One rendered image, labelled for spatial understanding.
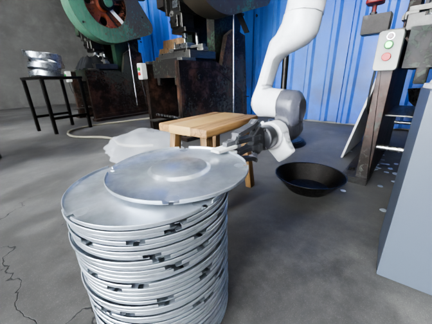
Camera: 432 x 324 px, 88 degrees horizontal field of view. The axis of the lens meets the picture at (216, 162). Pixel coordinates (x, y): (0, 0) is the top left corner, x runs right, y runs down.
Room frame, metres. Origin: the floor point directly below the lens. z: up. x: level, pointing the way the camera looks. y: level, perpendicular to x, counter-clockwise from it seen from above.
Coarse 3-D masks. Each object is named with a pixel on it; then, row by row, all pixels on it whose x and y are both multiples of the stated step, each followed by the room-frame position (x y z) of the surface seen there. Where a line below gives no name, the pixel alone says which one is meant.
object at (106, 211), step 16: (96, 176) 0.42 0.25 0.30; (80, 192) 0.35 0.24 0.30; (96, 192) 0.35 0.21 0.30; (64, 208) 0.30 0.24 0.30; (96, 208) 0.30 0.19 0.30; (112, 208) 0.30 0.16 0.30; (128, 208) 0.30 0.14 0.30; (144, 208) 0.29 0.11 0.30; (160, 208) 0.29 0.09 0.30; (176, 208) 0.29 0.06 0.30; (192, 208) 0.29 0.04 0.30; (80, 224) 0.26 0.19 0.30; (96, 224) 0.25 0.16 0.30; (112, 224) 0.26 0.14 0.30; (128, 224) 0.25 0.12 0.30; (144, 224) 0.25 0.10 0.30; (160, 224) 0.25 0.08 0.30
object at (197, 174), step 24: (120, 168) 0.44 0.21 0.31; (144, 168) 0.44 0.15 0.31; (168, 168) 0.42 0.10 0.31; (192, 168) 0.42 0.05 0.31; (216, 168) 0.43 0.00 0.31; (240, 168) 0.42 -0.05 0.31; (120, 192) 0.33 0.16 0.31; (144, 192) 0.33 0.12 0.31; (168, 192) 0.33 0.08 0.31; (192, 192) 0.33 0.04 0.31; (216, 192) 0.31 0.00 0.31
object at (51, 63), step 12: (36, 60) 2.34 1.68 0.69; (48, 60) 2.56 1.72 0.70; (60, 60) 2.48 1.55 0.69; (36, 72) 2.39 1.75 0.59; (48, 72) 2.41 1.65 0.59; (60, 72) 2.54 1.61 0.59; (24, 84) 2.39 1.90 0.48; (60, 84) 2.70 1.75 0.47; (84, 96) 2.52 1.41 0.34; (48, 108) 2.20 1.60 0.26; (84, 108) 2.52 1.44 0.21; (36, 120) 2.39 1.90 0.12; (72, 120) 2.70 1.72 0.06
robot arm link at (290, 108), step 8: (280, 96) 0.73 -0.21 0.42; (288, 96) 0.71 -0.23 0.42; (296, 96) 0.71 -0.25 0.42; (280, 104) 0.72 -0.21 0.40; (288, 104) 0.70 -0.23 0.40; (296, 104) 0.70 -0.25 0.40; (304, 104) 0.72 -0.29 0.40; (280, 112) 0.72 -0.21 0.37; (288, 112) 0.70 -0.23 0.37; (296, 112) 0.70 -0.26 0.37; (304, 112) 0.73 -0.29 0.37; (280, 120) 0.72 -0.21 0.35; (288, 120) 0.71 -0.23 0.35; (296, 120) 0.70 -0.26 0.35; (288, 128) 0.70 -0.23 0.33; (296, 128) 0.73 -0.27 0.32; (296, 136) 0.75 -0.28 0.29
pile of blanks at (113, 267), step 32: (192, 224) 0.27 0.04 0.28; (224, 224) 0.35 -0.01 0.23; (96, 256) 0.26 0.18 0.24; (128, 256) 0.24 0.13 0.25; (160, 256) 0.26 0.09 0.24; (192, 256) 0.27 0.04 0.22; (224, 256) 0.35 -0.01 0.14; (96, 288) 0.26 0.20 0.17; (128, 288) 0.24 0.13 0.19; (160, 288) 0.25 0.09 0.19; (192, 288) 0.27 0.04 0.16; (224, 288) 0.34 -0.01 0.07; (96, 320) 0.30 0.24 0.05; (128, 320) 0.25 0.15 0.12; (160, 320) 0.25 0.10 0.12; (192, 320) 0.27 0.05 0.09
